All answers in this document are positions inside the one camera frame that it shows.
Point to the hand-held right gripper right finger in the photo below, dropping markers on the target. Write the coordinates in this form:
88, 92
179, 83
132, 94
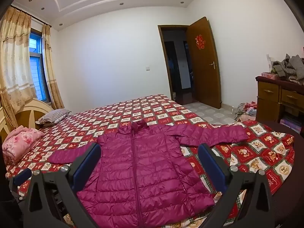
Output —
212, 168

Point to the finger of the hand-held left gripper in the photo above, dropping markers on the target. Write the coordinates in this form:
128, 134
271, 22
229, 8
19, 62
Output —
22, 175

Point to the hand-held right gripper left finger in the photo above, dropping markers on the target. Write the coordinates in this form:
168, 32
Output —
86, 168

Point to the magenta puffer jacket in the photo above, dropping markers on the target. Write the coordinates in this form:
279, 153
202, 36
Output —
142, 166

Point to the pile of colourful clothes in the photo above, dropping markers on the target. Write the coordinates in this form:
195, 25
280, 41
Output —
247, 111

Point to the pile of grey clothes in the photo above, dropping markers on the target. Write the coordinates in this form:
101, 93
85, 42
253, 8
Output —
287, 68

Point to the pink floral quilt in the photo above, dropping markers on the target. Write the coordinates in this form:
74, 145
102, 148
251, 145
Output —
21, 142

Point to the striped pillow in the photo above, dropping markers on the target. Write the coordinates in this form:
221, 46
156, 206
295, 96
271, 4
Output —
53, 116

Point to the wooden headboard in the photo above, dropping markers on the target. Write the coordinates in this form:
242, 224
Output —
28, 112

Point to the red checked printed bed sheet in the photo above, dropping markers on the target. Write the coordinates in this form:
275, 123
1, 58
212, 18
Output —
133, 109

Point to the dark maroon mattress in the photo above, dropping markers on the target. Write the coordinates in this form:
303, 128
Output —
292, 182

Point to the purple box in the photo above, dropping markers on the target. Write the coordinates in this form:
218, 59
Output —
291, 123

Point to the wooden desk with drawers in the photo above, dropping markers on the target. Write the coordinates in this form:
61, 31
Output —
268, 95

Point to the brown wooden door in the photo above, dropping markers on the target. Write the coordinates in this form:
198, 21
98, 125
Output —
204, 76

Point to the window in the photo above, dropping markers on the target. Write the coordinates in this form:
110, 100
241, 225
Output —
35, 76

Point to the pink patterned box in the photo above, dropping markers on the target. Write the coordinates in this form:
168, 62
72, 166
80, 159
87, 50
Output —
269, 75

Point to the wide beige floral curtain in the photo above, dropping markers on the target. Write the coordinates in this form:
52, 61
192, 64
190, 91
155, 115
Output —
16, 64

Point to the red paper door decoration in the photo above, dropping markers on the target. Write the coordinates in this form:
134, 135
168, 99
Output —
200, 41

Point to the dark curtain rod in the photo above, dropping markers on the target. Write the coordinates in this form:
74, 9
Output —
36, 18

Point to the brown door frame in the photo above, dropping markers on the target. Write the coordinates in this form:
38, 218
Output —
163, 52

